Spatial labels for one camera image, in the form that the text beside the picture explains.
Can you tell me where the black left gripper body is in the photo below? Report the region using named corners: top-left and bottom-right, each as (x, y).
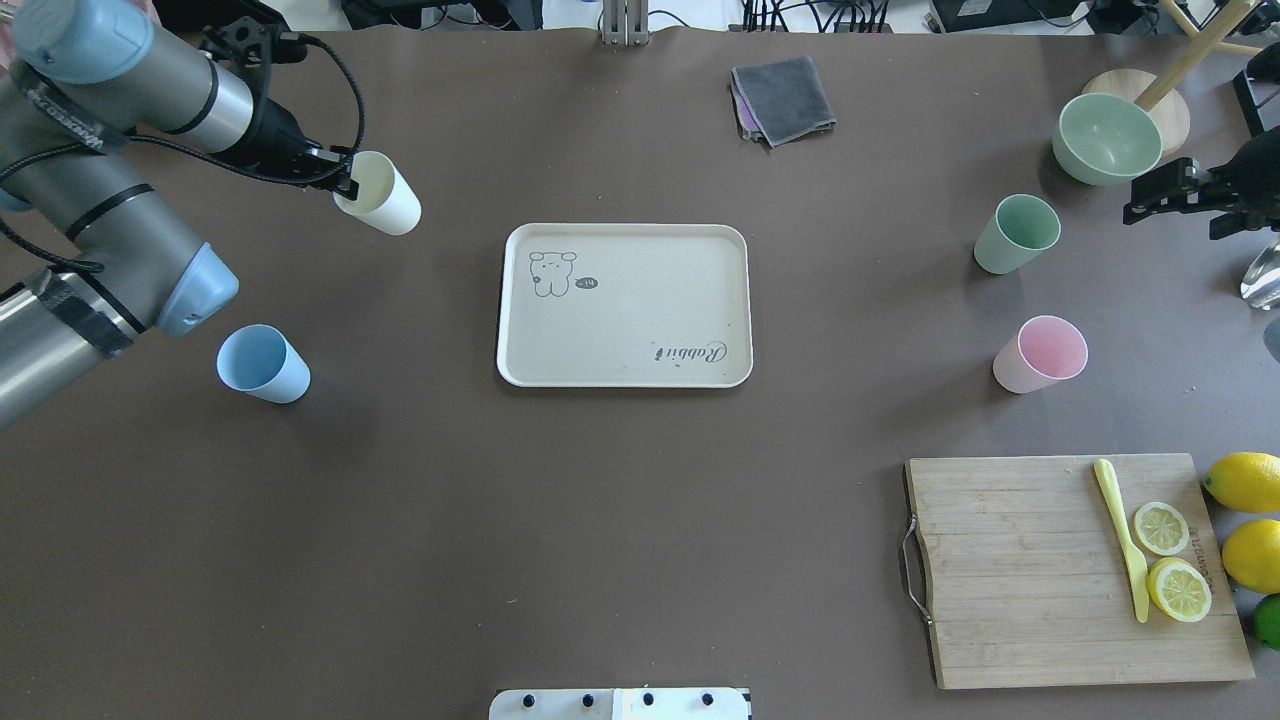
top-left (200, 20), bottom-right (353, 186)

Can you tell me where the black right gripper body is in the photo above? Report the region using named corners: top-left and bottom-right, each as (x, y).
top-left (1197, 128), bottom-right (1279, 240)

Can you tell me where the cream white cup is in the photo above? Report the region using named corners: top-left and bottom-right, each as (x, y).
top-left (332, 150), bottom-right (422, 236)

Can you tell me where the pink cup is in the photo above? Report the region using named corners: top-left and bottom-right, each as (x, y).
top-left (992, 315), bottom-right (1089, 395)

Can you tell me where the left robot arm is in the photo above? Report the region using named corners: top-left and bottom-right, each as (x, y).
top-left (1, 1), bottom-right (362, 427)

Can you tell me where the beige rabbit tray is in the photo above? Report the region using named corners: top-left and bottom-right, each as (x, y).
top-left (495, 223), bottom-right (754, 389)

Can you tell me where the green bowl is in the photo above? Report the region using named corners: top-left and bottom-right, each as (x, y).
top-left (1051, 94), bottom-right (1164, 186)

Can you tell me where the wooden cup rack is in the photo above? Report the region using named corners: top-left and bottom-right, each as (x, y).
top-left (1082, 1), bottom-right (1260, 158)

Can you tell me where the clear glass cup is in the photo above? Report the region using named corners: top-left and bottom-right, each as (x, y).
top-left (1239, 237), bottom-right (1280, 311)

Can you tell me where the green cup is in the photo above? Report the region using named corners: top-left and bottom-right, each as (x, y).
top-left (973, 193), bottom-right (1062, 275)

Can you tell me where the blue cup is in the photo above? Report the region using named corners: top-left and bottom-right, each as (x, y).
top-left (215, 324), bottom-right (311, 404)

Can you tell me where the whole lemon outer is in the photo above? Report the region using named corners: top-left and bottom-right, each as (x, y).
top-left (1202, 452), bottom-right (1279, 512)

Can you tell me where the upper lemon slice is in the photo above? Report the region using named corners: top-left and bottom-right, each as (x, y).
top-left (1132, 501), bottom-right (1190, 557)

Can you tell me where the lemon slice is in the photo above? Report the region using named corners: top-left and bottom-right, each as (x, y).
top-left (1132, 501), bottom-right (1190, 557)
top-left (1147, 557), bottom-right (1213, 623)

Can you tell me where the whole lemon near lime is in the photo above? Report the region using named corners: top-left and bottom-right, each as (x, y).
top-left (1221, 518), bottom-right (1279, 594)

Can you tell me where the yellow plastic knife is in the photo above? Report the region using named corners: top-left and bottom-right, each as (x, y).
top-left (1093, 457), bottom-right (1151, 624)

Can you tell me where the lower lemon slice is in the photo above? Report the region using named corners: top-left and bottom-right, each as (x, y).
top-left (1147, 557), bottom-right (1213, 623)

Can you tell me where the purple cloth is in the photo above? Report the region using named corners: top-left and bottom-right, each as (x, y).
top-left (730, 82), bottom-right (767, 142)

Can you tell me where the grey cloth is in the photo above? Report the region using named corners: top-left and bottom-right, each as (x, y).
top-left (730, 55), bottom-right (837, 147)

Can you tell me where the wooden cutting board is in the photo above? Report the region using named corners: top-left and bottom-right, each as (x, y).
top-left (905, 454), bottom-right (1254, 691)

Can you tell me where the green lime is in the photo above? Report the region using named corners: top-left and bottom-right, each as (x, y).
top-left (1252, 594), bottom-right (1280, 652)

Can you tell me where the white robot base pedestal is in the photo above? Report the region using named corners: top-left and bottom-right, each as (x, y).
top-left (488, 685), bottom-right (753, 719)

